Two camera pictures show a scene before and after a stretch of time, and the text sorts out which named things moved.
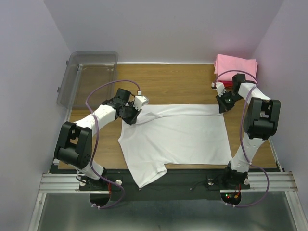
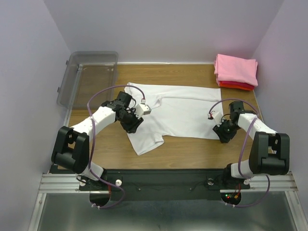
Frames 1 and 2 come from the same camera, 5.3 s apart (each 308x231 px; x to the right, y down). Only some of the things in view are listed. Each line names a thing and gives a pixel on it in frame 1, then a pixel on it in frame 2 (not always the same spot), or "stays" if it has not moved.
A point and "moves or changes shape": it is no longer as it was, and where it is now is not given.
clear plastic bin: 83,70 stays
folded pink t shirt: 226,62 stays
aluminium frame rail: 266,183 stays
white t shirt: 173,134 moves or changes shape
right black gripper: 223,103 to 223,133
